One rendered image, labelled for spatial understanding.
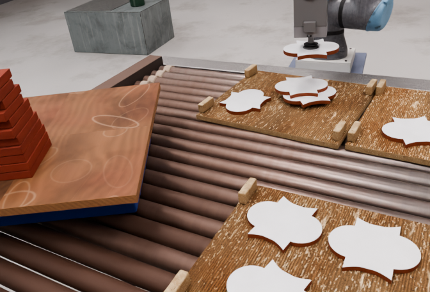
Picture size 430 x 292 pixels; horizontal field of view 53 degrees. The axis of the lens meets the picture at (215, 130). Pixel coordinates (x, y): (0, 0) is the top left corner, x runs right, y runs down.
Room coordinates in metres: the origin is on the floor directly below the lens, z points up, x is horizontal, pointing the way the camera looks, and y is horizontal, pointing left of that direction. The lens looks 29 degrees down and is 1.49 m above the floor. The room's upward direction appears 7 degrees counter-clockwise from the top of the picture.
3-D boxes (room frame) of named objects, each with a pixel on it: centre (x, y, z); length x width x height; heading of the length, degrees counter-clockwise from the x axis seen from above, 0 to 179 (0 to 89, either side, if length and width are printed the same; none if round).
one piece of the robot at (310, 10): (1.12, -0.28, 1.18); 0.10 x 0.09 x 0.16; 161
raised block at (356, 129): (0.88, -0.33, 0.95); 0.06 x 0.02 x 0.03; 146
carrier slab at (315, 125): (1.11, -0.22, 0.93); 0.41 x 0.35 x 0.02; 54
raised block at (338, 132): (0.89, -0.30, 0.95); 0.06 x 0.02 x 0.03; 144
